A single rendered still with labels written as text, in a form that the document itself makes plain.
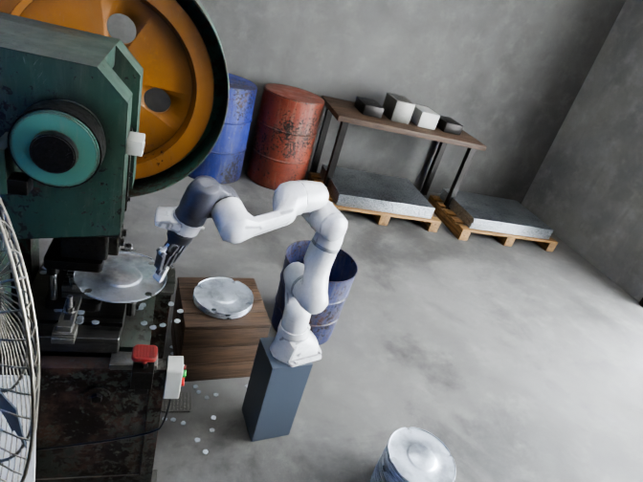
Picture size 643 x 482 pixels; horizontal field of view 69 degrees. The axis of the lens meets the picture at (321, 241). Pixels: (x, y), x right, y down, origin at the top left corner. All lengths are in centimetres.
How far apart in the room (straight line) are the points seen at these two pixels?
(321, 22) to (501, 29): 192
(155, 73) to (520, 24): 448
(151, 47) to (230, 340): 130
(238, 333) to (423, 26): 380
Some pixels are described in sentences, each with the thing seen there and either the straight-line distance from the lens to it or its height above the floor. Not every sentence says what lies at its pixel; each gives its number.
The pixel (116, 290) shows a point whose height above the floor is 78.
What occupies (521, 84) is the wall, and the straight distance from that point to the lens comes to 590.
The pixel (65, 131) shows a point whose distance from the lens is 117.
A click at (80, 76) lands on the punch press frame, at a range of 125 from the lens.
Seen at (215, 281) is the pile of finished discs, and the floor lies 38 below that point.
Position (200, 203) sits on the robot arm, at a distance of 129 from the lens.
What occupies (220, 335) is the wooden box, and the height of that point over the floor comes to 29.
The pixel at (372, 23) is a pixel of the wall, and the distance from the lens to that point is 498.
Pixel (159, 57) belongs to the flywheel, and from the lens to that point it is 179.
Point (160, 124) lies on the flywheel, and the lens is 184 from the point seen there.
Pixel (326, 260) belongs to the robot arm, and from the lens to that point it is 169.
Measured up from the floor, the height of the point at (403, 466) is 24.
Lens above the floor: 179
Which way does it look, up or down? 28 degrees down
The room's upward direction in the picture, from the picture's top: 17 degrees clockwise
